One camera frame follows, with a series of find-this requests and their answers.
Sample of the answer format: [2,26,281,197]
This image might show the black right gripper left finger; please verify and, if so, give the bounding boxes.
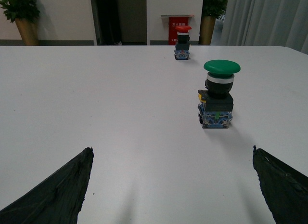
[0,147,94,224]

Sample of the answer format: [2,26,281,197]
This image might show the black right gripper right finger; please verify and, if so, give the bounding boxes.
[253,146,308,224]

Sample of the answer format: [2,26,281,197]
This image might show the green mushroom push button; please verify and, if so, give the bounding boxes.
[198,59,241,129]

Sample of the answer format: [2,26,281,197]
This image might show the red mushroom push button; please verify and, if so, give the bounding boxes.
[174,25,191,60]

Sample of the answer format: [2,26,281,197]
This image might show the grey curtain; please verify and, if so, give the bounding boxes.
[220,0,308,53]

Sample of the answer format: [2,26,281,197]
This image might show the person in black trousers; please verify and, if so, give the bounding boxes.
[95,0,122,45]

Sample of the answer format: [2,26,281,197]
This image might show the left potted plant gold pot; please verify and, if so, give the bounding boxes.
[0,0,40,46]

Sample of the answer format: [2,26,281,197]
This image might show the potted plant gold pot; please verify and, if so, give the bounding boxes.
[199,0,228,45]
[0,0,40,46]

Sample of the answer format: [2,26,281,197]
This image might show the right potted plant gold pot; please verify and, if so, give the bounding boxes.
[199,0,228,45]

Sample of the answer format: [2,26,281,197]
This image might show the red fire extinguisher box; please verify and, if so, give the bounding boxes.
[161,14,194,45]

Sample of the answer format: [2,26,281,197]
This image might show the dark grey door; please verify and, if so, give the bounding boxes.
[117,0,147,45]

